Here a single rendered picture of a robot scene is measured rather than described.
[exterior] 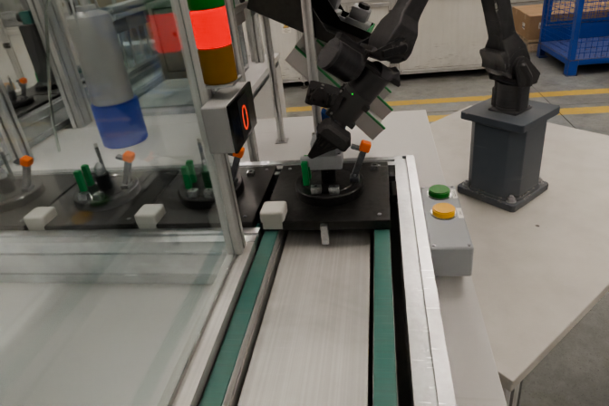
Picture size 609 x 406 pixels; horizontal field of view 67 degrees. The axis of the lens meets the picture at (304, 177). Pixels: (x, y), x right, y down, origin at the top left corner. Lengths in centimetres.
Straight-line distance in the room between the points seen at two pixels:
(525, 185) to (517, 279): 27
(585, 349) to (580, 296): 116
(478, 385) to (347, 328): 19
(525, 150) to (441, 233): 32
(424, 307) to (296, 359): 19
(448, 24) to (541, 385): 377
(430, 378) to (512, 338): 23
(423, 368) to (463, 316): 23
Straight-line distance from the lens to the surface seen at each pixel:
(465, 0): 499
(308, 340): 71
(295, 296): 77
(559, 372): 196
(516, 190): 110
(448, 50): 506
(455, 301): 85
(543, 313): 86
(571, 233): 106
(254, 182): 102
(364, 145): 89
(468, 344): 78
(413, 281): 72
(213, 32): 66
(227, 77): 67
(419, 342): 64
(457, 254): 80
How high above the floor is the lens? 143
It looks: 27 degrees down
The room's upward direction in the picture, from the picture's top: 7 degrees counter-clockwise
